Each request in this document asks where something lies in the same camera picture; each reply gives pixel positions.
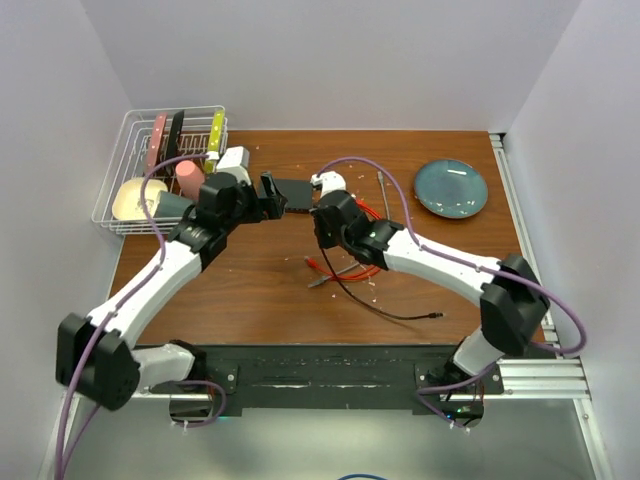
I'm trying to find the black network switch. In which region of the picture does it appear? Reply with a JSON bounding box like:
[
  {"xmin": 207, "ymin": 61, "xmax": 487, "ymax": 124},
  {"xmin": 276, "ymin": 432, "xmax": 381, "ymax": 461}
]
[{"xmin": 274, "ymin": 178, "xmax": 314, "ymax": 214}]

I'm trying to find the black ethernet cable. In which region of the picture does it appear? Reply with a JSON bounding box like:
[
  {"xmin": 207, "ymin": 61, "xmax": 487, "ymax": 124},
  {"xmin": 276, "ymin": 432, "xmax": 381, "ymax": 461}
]
[{"xmin": 317, "ymin": 244, "xmax": 445, "ymax": 321}]

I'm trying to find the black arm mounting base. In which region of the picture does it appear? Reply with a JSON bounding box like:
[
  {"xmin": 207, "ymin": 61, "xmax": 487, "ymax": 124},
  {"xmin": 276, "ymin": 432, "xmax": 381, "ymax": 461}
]
[{"xmin": 127, "ymin": 342, "xmax": 506, "ymax": 418}]

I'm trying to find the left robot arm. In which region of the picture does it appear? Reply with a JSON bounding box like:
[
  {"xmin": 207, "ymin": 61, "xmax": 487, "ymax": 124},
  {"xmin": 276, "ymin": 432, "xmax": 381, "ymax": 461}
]
[{"xmin": 55, "ymin": 172, "xmax": 286, "ymax": 411}]

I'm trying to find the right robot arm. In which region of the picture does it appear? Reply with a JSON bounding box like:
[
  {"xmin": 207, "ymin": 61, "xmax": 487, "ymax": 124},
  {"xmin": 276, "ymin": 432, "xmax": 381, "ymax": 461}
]
[{"xmin": 311, "ymin": 190, "xmax": 550, "ymax": 393}]

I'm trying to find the pink cup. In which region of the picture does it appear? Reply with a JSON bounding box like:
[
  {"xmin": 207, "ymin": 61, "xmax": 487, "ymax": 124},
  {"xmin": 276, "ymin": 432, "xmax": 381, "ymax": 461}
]
[{"xmin": 175, "ymin": 160, "xmax": 205, "ymax": 202}]

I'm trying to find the yellow-green plate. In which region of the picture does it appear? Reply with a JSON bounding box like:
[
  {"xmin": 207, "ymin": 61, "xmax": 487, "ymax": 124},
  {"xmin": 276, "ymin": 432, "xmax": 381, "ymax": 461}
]
[{"xmin": 203, "ymin": 110, "xmax": 225, "ymax": 174}]

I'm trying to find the dark teal cup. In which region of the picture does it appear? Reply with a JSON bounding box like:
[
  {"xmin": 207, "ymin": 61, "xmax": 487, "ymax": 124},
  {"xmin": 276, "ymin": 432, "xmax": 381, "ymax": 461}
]
[{"xmin": 151, "ymin": 191, "xmax": 194, "ymax": 221}]

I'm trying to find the black plate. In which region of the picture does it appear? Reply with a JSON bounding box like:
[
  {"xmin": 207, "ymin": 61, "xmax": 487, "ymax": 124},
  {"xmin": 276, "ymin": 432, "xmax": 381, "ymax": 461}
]
[{"xmin": 161, "ymin": 110, "xmax": 185, "ymax": 161}]

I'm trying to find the pink plate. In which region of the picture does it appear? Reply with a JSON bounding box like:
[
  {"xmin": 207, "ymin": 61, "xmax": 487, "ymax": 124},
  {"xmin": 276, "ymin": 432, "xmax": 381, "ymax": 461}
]
[{"xmin": 144, "ymin": 112, "xmax": 168, "ymax": 175}]

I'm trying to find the teal ceramic plate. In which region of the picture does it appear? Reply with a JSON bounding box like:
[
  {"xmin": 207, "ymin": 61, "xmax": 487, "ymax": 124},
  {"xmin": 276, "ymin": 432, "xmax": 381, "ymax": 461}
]
[{"xmin": 413, "ymin": 158, "xmax": 488, "ymax": 220}]

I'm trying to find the cream square bowl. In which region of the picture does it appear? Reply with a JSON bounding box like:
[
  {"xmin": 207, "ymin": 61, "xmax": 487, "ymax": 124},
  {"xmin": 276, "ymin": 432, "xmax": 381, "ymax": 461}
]
[{"xmin": 112, "ymin": 177, "xmax": 168, "ymax": 221}]

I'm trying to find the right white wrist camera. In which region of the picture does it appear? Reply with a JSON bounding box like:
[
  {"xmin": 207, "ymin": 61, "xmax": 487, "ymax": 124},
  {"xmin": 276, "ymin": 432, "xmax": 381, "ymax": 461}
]
[{"xmin": 310, "ymin": 171, "xmax": 346, "ymax": 197}]

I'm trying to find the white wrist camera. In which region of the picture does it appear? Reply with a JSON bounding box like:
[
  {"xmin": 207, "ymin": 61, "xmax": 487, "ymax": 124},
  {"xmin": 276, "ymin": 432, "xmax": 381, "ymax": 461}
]
[
  {"xmin": 310, "ymin": 171, "xmax": 346, "ymax": 197},
  {"xmin": 214, "ymin": 146, "xmax": 252, "ymax": 185}
]

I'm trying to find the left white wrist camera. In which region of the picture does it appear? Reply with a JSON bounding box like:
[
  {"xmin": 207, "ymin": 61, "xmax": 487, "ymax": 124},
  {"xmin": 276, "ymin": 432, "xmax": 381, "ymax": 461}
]
[{"xmin": 214, "ymin": 146, "xmax": 252, "ymax": 185}]

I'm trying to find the grey ethernet cable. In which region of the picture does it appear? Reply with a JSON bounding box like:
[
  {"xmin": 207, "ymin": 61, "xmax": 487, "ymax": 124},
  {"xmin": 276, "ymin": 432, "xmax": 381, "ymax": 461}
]
[{"xmin": 307, "ymin": 170, "xmax": 396, "ymax": 290}]

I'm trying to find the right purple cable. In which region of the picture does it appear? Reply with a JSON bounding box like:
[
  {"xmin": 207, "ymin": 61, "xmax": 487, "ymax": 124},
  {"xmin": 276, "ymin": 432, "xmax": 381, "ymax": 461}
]
[{"xmin": 317, "ymin": 156, "xmax": 587, "ymax": 358}]

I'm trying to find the purple cable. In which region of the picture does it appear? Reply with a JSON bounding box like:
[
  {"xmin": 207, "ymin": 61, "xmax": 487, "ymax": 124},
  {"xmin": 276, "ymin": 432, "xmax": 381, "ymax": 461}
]
[
  {"xmin": 53, "ymin": 152, "xmax": 221, "ymax": 480},
  {"xmin": 317, "ymin": 156, "xmax": 587, "ymax": 358}
]

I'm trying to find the red ethernet cable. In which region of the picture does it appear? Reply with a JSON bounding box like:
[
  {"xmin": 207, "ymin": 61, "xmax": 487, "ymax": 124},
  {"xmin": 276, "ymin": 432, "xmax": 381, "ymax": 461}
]
[{"xmin": 303, "ymin": 197, "xmax": 391, "ymax": 284}]

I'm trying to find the white wire dish rack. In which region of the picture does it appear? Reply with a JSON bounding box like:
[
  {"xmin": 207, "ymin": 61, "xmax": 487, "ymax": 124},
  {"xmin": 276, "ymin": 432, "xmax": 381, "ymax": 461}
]
[{"xmin": 91, "ymin": 105, "xmax": 228, "ymax": 235}]

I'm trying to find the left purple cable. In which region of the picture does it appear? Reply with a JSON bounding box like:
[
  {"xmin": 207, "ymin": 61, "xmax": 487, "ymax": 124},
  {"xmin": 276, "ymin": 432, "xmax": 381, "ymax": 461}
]
[{"xmin": 53, "ymin": 152, "xmax": 221, "ymax": 480}]

